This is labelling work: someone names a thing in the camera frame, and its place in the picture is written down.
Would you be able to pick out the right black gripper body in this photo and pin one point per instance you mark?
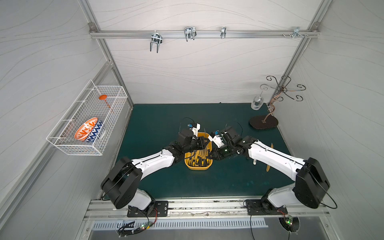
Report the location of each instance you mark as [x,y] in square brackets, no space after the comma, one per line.
[216,147]

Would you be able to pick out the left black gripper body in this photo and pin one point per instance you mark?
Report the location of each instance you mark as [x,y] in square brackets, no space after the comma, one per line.
[201,143]

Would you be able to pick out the file tools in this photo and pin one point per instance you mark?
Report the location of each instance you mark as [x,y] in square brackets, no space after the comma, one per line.
[198,160]

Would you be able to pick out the yellow plastic storage box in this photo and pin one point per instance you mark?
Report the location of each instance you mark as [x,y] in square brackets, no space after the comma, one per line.
[201,144]

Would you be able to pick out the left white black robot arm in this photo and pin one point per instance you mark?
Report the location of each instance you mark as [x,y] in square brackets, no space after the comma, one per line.
[121,185]

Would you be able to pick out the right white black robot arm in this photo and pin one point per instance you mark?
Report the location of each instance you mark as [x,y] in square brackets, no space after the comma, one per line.
[310,183]

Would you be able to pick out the metal hook tree stand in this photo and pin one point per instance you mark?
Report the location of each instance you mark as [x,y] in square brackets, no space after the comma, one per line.
[269,121]

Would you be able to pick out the green table mat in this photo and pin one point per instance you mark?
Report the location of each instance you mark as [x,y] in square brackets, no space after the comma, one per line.
[153,126]

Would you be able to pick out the clear glass cup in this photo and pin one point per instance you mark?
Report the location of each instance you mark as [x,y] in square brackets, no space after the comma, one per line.
[257,103]

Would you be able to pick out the blue white patterned bowl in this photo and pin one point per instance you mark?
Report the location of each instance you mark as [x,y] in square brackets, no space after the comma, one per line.
[95,132]

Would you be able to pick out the orange small spoon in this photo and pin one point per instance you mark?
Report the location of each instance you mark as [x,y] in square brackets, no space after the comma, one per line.
[104,98]

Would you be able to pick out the orange white patterned bowl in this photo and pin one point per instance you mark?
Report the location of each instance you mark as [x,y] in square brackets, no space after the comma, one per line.
[85,129]

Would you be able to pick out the round black floor port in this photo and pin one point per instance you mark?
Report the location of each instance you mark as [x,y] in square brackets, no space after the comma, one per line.
[290,224]

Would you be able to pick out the double metal hook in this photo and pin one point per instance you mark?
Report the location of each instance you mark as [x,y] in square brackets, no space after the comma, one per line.
[156,40]

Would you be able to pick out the metal clamp hook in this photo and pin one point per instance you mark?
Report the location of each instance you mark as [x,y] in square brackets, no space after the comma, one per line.
[190,33]

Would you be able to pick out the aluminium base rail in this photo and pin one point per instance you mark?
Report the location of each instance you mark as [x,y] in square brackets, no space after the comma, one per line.
[179,208]

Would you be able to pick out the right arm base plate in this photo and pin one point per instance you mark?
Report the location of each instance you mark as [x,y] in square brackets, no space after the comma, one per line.
[256,207]

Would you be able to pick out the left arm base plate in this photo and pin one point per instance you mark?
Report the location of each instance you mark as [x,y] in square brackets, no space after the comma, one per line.
[154,209]

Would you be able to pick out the white vented cable duct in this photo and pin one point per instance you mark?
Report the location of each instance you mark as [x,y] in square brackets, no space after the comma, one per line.
[182,224]

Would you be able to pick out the white wire basket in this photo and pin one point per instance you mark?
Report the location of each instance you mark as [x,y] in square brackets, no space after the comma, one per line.
[86,106]

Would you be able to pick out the right metal bracket hook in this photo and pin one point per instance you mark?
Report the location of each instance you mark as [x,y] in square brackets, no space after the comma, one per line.
[296,34]

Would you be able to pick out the aluminium top rail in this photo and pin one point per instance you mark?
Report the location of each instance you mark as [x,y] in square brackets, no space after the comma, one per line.
[201,34]

